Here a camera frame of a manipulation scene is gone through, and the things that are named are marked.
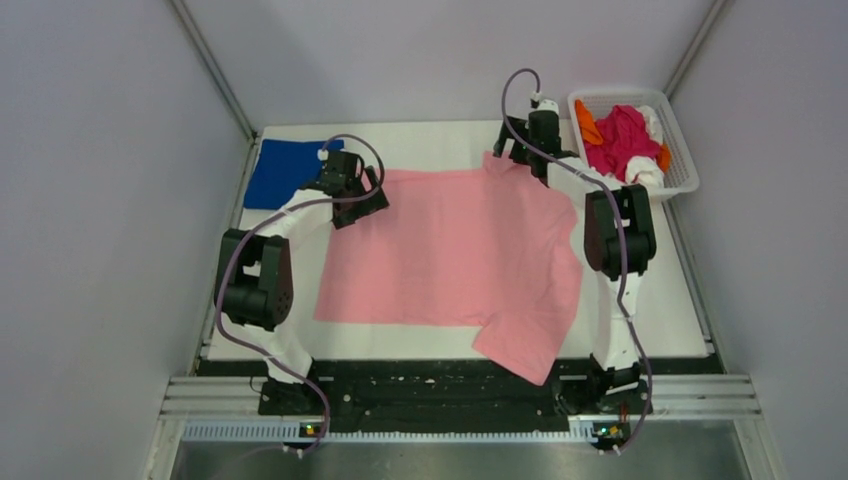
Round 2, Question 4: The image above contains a folded blue t shirt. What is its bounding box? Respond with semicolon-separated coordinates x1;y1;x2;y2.
243;139;324;210

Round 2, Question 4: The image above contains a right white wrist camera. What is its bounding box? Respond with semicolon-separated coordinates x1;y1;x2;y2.
531;97;560;116

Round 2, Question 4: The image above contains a magenta t shirt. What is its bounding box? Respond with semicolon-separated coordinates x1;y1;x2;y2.
582;105;669;183

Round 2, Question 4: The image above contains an orange cloth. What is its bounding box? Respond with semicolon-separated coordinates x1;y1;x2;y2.
574;99;604;146

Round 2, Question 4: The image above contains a white slotted cable duct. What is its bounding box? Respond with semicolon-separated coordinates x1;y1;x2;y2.
182;420;624;445

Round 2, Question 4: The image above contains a light pink t shirt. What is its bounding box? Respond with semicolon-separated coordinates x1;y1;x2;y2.
314;154;583;385

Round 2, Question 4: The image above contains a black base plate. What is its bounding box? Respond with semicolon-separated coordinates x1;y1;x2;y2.
195;357;727;439

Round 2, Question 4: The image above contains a white plastic basket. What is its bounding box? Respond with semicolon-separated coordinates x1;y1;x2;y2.
568;87;699;201

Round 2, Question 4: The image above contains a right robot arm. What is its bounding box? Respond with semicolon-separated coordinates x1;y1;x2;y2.
493;108;657;416

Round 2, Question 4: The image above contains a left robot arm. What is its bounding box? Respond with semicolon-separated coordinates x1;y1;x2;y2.
213;149;388;417

